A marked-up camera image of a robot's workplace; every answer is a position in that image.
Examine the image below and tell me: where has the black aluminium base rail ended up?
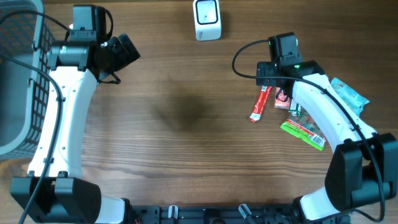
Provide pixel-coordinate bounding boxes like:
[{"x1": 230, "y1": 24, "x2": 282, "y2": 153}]
[{"x1": 125, "y1": 204, "x2": 351, "y2": 224}]

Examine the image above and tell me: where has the orange tissue pack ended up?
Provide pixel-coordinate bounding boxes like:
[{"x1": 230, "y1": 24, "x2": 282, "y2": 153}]
[{"x1": 274, "y1": 87, "x2": 291, "y2": 110}]

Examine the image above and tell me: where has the dark grey plastic basket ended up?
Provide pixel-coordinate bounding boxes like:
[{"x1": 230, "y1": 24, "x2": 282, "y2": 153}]
[{"x1": 1, "y1": 0, "x2": 55, "y2": 160}]

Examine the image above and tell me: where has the green white box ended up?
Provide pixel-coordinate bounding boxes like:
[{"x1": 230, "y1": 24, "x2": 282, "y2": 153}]
[{"x1": 289, "y1": 99, "x2": 302, "y2": 116}]

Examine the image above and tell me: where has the white barcode scanner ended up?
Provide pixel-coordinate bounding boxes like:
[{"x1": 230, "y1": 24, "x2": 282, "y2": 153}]
[{"x1": 192, "y1": 0, "x2": 222, "y2": 42}]

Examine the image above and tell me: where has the green snack bag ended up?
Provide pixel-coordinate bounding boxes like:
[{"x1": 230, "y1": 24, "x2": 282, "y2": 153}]
[{"x1": 280, "y1": 108, "x2": 326, "y2": 151}]

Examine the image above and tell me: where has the red white box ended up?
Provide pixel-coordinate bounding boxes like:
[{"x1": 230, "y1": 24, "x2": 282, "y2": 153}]
[{"x1": 249, "y1": 86, "x2": 273, "y2": 123}]

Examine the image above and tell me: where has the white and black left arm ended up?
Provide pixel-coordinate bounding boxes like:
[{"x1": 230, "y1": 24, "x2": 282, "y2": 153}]
[{"x1": 10, "y1": 4, "x2": 140, "y2": 223}]

